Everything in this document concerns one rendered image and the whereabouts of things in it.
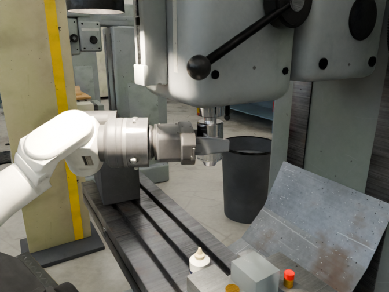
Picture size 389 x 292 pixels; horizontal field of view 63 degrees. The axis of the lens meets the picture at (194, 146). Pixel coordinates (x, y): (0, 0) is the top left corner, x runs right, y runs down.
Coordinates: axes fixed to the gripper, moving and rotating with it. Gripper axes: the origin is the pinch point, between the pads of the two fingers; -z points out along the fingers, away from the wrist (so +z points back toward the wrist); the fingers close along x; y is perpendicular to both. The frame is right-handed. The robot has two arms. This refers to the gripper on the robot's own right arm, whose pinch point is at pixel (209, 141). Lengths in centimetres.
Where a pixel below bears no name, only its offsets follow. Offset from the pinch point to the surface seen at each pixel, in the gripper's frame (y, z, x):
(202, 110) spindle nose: -6.0, 1.6, -1.8
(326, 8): -21.9, -16.1, -5.6
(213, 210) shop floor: 123, -35, 195
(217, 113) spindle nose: -5.5, -0.9, -2.2
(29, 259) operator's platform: 84, 75, 84
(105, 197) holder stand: 29, 27, 38
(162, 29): -18.7, 8.2, -6.0
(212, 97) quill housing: -9.7, 1.6, -11.6
